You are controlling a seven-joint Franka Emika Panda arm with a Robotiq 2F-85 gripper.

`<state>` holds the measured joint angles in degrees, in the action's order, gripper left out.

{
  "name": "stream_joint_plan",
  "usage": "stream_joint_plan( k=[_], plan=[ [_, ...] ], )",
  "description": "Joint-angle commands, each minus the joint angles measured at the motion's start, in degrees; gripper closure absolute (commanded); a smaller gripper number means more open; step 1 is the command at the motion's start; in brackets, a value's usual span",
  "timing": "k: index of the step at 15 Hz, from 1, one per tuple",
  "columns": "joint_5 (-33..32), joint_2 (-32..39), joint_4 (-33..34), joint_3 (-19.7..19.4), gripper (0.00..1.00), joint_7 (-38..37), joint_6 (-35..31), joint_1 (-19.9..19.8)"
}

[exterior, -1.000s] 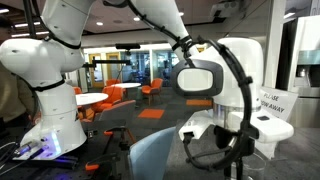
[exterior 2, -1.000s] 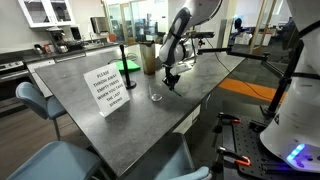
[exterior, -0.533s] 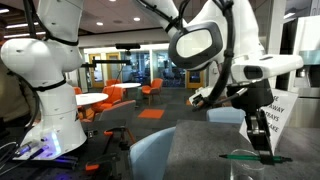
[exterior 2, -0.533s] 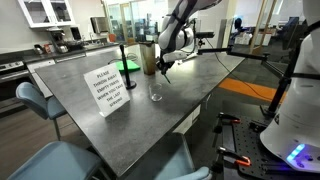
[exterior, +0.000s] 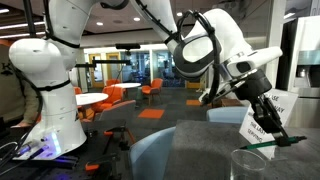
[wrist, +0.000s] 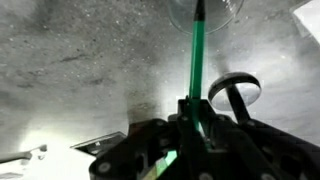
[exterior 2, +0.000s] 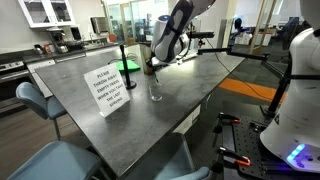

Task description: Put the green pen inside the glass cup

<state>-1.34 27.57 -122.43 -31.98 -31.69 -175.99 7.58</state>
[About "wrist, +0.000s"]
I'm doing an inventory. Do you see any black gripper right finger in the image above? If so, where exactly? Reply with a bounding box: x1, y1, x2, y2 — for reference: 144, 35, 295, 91
199, 98, 320, 180

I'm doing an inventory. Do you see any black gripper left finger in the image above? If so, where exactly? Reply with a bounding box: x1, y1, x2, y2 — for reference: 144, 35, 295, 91
88, 97, 202, 180

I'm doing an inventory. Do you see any green pen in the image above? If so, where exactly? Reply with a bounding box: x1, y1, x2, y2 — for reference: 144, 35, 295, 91
187, 0, 208, 141

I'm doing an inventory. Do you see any clear glass cup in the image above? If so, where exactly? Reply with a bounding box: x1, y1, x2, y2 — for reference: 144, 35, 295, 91
166, 0, 245, 35

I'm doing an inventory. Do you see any grey metal plate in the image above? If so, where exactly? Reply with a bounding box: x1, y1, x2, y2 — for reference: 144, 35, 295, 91
69, 131, 128, 157

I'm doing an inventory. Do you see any silver metal rod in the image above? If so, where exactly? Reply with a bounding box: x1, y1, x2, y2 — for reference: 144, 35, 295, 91
0, 144, 48, 165

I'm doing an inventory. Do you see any white flat object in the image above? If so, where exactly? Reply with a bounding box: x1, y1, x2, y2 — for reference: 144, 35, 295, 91
291, 0, 320, 45

